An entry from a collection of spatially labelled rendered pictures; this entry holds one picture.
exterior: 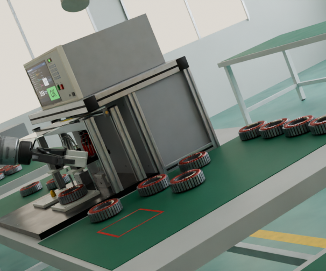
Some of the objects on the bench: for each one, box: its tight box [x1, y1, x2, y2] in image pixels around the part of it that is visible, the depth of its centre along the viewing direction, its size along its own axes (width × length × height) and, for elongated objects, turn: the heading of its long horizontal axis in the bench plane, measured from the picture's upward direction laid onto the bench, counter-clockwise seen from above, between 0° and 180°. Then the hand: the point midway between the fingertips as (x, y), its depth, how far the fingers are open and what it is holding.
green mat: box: [38, 125, 326, 270], centre depth 195 cm, size 94×61×1 cm, turn 7°
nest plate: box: [51, 190, 100, 212], centre depth 231 cm, size 15×15×1 cm
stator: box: [87, 198, 123, 223], centre depth 200 cm, size 11×11×4 cm
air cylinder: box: [94, 172, 110, 188], centre depth 237 cm, size 5×8×6 cm
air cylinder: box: [73, 169, 93, 186], centre depth 258 cm, size 5×8×6 cm
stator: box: [19, 181, 42, 197], centre depth 305 cm, size 11×11×4 cm
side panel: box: [126, 67, 221, 175], centre depth 229 cm, size 28×3×32 cm, turn 7°
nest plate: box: [33, 188, 69, 208], centre depth 252 cm, size 15×15×1 cm
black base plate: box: [0, 173, 155, 240], centre depth 242 cm, size 47×64×2 cm
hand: (83, 159), depth 197 cm, fingers open, 13 cm apart
